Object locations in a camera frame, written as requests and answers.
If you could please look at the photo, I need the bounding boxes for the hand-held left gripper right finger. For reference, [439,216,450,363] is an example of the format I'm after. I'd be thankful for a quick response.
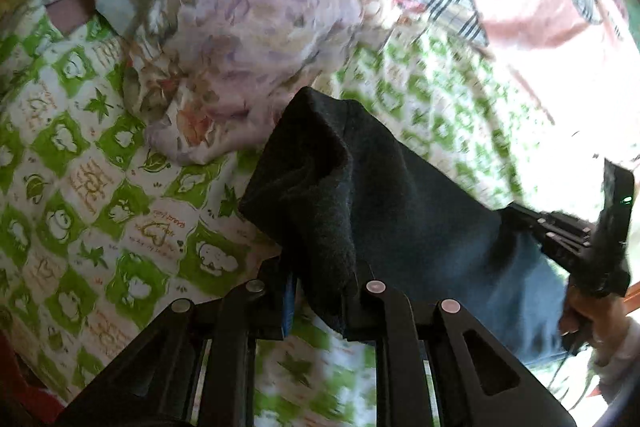
[344,259,577,427]

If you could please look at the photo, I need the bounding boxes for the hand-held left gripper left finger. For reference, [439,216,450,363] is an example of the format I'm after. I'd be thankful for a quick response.
[54,257,299,427]

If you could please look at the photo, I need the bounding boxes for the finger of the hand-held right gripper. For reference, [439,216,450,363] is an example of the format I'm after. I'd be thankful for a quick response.
[505,202,598,242]
[536,231,597,274]

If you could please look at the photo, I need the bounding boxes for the black pants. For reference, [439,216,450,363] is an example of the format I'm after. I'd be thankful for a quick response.
[239,87,573,365]

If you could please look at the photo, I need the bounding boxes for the person's right forearm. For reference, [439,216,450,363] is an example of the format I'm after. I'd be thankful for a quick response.
[587,317,640,408]

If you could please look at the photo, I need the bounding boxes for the person's right hand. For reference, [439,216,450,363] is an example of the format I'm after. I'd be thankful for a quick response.
[559,283,627,349]

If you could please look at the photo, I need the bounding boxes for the dark red cloth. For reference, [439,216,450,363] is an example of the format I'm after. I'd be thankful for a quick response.
[0,332,63,425]

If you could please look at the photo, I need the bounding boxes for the floral printed cloth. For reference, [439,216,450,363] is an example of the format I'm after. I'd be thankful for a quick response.
[87,0,401,165]

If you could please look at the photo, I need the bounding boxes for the mauve cloth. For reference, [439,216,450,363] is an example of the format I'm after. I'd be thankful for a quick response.
[47,0,98,32]

